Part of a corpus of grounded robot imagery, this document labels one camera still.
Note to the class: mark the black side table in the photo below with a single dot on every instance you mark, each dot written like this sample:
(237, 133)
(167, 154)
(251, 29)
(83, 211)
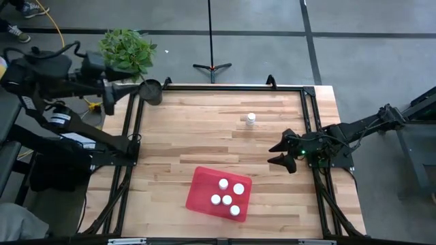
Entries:
(7, 119)

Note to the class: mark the green leafy plant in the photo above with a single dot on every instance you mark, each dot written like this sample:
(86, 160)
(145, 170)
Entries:
(127, 47)

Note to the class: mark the person's shoe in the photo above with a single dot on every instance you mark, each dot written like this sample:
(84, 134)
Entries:
(18, 33)
(34, 9)

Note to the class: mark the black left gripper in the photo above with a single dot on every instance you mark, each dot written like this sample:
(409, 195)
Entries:
(93, 66)

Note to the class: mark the black aluminium table frame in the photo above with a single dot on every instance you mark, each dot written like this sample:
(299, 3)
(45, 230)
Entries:
(238, 88)

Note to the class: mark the red translucent plastic basket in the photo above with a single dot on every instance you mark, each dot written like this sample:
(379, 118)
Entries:
(204, 183)

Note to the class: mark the black tripod stand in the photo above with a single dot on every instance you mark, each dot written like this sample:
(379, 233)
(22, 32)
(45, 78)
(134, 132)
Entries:
(211, 34)

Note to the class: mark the yellow blue white container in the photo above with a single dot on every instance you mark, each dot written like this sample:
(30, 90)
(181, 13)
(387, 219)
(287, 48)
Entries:
(2, 68)

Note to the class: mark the black metal cart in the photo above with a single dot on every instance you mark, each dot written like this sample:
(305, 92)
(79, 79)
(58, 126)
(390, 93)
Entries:
(419, 153)

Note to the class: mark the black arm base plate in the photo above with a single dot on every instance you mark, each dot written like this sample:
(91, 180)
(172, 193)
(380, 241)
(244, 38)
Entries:
(345, 160)
(109, 160)

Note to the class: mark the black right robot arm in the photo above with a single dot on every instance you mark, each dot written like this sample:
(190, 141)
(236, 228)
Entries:
(357, 129)

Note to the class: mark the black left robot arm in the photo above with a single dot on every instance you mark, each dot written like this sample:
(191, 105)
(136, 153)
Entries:
(41, 75)

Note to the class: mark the dark grey bench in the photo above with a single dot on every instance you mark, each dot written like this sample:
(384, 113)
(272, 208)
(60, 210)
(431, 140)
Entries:
(8, 166)

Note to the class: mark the person's leg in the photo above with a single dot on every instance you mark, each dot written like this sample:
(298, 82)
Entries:
(18, 223)

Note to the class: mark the black plant pot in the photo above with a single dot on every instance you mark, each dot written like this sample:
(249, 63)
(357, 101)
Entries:
(151, 95)

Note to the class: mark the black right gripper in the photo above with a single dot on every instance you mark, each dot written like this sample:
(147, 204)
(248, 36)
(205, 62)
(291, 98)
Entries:
(311, 146)

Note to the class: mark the black bag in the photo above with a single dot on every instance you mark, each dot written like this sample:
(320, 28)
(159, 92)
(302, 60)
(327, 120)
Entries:
(58, 170)

